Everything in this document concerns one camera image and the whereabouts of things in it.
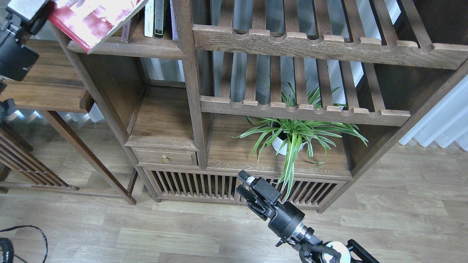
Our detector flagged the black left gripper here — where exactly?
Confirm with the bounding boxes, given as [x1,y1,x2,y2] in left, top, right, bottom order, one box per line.
[0,0,50,81]

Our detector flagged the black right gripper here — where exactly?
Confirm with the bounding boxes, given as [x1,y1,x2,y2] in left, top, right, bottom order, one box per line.
[236,170,305,240]

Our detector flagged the red book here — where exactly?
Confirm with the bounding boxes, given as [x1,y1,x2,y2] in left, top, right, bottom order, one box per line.
[48,0,147,54]

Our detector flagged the maroon book white characters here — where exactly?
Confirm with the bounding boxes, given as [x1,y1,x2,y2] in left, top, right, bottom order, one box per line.
[121,13,142,43]

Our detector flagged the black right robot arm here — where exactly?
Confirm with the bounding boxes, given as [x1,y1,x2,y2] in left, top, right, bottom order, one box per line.
[236,170,377,263]

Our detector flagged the wooden side table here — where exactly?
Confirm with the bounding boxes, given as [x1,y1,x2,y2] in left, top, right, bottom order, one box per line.
[1,39,137,205]

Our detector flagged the white plant pot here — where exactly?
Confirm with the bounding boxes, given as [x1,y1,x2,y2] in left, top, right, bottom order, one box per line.
[271,132,292,156]

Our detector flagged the spider plant green leaves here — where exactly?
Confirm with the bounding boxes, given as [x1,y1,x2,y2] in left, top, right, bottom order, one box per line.
[230,79,368,199]

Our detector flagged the dark wooden bookshelf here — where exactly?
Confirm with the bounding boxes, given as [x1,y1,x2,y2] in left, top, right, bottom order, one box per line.
[49,0,468,214]

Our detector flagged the white upright book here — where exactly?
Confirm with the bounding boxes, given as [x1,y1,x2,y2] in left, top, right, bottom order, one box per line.
[144,0,155,37]

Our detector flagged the pale upright book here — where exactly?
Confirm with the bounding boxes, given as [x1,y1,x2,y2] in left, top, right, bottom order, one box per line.
[169,0,178,41]

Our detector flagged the white curtain right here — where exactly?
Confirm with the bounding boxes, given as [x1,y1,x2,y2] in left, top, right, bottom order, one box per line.
[399,77,468,151]

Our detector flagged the black floor cable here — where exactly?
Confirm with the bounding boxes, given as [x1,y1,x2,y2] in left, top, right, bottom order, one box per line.
[0,225,49,263]

